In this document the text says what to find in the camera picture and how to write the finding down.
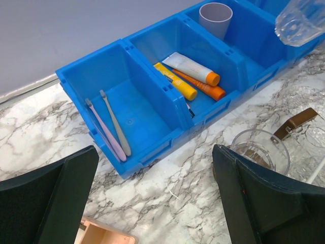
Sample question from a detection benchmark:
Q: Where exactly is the clear textured glass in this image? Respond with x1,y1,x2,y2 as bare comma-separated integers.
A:
287,143,324,182

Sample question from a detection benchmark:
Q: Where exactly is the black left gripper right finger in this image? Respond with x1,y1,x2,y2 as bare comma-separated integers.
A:
212,144,324,243

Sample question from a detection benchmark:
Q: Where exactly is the orange toothpaste tube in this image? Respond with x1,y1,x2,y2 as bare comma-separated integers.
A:
172,69,226,101

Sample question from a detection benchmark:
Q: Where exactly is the clear jar brown lid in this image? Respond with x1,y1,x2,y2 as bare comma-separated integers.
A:
271,107,324,151

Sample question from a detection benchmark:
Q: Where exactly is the lilac plastic cup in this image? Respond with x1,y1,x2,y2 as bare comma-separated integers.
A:
199,3,233,40

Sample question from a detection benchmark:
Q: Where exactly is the clear cup on tray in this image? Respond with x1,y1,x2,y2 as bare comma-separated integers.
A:
231,129,290,175

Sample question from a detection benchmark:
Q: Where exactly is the blue bin with toothbrushes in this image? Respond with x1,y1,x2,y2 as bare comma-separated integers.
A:
56,40,189,178

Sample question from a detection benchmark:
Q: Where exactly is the white tube dark cap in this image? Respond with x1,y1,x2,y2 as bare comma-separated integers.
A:
186,102,195,118

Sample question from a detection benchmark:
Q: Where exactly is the white toothbrush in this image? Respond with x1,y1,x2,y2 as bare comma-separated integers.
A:
306,158,325,184

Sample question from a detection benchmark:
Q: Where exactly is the pink toothbrush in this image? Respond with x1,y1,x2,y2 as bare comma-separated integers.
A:
85,98,126,162

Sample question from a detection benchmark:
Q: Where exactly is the white tube orange cap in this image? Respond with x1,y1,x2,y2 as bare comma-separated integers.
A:
162,52,220,86

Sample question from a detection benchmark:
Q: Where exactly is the blue bin with toothpastes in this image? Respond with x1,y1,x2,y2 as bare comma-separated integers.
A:
123,14,248,129

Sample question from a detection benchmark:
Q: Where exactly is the blue bin with jar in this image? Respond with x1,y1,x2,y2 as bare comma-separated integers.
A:
248,0,290,16

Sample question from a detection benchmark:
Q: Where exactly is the clear cup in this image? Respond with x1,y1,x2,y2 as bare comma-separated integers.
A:
231,129,290,175
275,0,324,47

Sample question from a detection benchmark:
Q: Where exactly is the peach desk organizer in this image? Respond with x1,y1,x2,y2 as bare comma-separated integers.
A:
74,216,139,243

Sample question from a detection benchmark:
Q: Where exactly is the brown wooden tray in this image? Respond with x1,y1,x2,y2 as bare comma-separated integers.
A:
238,149,271,169

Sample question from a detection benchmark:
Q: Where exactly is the blue bin with cups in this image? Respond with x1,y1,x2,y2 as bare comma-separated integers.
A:
180,1,324,92

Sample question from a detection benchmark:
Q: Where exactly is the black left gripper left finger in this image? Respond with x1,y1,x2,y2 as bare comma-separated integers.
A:
1,145,99,243

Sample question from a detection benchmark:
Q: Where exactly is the yellow toothpaste tube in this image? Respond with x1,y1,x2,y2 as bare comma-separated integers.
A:
154,63,198,101

